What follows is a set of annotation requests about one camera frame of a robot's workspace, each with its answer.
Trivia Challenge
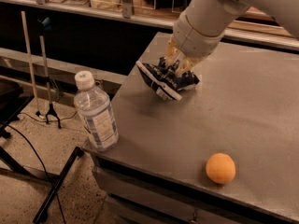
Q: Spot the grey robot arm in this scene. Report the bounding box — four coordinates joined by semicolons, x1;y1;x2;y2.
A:
166;0;299;76

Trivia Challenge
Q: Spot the black folding stand frame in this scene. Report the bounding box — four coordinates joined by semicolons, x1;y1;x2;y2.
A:
0;83;84;224

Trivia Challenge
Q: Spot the orange fruit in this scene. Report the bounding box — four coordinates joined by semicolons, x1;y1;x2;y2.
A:
206;153;235;185

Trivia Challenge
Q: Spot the black tripod stand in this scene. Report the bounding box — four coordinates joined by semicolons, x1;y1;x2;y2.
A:
37;17;61;128

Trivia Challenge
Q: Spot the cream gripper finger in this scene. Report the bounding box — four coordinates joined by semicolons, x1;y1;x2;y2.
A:
165;35;180;65
176;56;201;77

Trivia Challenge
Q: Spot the white pole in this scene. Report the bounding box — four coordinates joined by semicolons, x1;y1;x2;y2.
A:
21;10;45;120

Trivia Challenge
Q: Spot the grey table drawer unit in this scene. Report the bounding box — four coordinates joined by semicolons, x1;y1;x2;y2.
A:
93;156;288;224

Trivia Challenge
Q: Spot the clear plastic water bottle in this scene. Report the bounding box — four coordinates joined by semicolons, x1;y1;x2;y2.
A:
74;71;119;152

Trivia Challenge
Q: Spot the black floor cable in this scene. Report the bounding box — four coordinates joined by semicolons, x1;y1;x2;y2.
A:
6;110;78;224

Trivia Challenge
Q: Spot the metal shelf rail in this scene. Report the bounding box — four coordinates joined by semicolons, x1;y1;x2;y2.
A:
0;0;299;51

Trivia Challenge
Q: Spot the blue chip bag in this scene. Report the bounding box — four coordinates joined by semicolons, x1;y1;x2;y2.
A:
136;57;200;101

